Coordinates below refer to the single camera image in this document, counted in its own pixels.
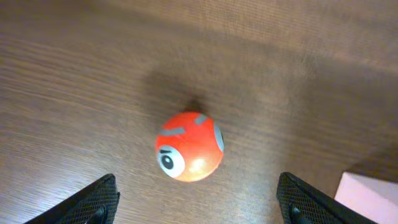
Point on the beige open cardboard box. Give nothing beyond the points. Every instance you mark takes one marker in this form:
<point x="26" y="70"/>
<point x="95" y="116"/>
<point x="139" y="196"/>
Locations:
<point x="372" y="198"/>

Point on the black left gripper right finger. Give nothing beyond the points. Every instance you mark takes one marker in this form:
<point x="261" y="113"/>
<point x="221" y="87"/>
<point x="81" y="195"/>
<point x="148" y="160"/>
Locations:
<point x="301" y="203"/>

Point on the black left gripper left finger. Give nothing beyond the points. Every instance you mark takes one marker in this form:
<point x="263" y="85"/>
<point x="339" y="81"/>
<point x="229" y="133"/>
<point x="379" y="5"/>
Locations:
<point x="95" y="204"/>

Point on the red grey toy ball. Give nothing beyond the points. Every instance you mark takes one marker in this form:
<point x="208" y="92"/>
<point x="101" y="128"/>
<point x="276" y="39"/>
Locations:
<point x="189" y="146"/>

